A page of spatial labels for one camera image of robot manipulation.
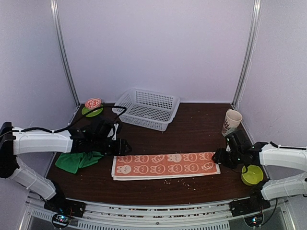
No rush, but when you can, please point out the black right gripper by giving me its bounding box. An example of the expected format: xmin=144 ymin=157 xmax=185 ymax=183
xmin=212 ymin=148 xmax=243 ymax=169

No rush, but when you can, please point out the orange bunny pattern towel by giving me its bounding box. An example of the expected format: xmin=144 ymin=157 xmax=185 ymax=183
xmin=111 ymin=152 xmax=221 ymax=181

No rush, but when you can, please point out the green microfiber towel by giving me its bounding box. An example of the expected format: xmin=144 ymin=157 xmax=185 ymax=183
xmin=55 ymin=151 xmax=103 ymax=174

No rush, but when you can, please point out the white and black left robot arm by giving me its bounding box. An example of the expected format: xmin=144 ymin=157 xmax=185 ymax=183
xmin=0 ymin=120 xmax=132 ymax=213

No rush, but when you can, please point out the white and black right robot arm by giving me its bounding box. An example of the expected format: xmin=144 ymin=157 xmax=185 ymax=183
xmin=212 ymin=130 xmax=307 ymax=212

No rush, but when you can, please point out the lime green bowl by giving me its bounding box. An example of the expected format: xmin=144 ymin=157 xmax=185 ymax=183
xmin=241 ymin=165 xmax=264 ymax=186

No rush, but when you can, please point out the cream patterned ceramic mug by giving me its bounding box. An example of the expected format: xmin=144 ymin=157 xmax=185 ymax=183
xmin=221 ymin=109 xmax=243 ymax=137

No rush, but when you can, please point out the white plastic mesh basket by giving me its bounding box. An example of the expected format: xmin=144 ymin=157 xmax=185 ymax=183
xmin=112 ymin=89 xmax=180 ymax=132

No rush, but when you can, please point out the green saucer plate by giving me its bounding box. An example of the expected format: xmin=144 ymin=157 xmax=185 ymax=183
xmin=82 ymin=105 xmax=103 ymax=117

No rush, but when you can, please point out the red patterned ceramic bowl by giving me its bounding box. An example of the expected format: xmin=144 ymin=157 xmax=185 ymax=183
xmin=84 ymin=98 xmax=102 ymax=112

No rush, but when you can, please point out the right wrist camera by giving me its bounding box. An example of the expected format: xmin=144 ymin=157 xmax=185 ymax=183
xmin=225 ymin=138 xmax=231 ymax=152

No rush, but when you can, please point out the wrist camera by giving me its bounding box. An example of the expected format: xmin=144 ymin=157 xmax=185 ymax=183
xmin=107 ymin=123 xmax=121 ymax=141
xmin=225 ymin=138 xmax=231 ymax=152

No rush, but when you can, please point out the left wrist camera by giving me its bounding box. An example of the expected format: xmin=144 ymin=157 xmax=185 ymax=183
xmin=107 ymin=123 xmax=121 ymax=141

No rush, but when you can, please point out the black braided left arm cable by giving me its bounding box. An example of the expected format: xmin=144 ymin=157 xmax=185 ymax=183
xmin=21 ymin=103 xmax=127 ymax=135

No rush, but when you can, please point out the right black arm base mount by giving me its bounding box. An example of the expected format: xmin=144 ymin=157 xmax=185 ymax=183
xmin=229 ymin=192 xmax=271 ymax=217

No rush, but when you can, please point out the front aluminium rail base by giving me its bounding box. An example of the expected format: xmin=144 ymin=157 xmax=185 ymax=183
xmin=20 ymin=195 xmax=295 ymax=230

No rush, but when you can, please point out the right aluminium frame post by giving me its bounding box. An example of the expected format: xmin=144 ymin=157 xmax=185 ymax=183
xmin=232 ymin=0 xmax=262 ymax=109

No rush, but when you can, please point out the aluminium frame post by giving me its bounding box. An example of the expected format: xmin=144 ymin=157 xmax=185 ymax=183
xmin=50 ymin=0 xmax=80 ymax=106
xmin=232 ymin=0 xmax=262 ymax=109

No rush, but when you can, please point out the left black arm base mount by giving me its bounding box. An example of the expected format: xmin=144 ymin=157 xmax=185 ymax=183
xmin=44 ymin=193 xmax=86 ymax=218

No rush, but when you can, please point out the left aluminium frame post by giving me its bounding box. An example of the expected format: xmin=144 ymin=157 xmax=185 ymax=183
xmin=50 ymin=0 xmax=80 ymax=106

